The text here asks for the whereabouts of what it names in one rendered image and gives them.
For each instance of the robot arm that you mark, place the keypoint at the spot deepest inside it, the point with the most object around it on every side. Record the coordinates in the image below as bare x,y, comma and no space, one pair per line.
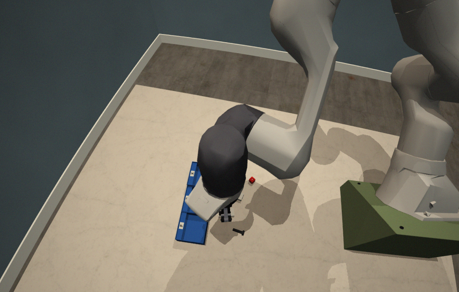
416,181

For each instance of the blue bin rack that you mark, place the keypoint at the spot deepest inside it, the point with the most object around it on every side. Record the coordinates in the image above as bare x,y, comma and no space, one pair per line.
191,228

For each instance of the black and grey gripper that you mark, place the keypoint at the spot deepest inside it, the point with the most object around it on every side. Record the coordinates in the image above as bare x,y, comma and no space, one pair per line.
226,213

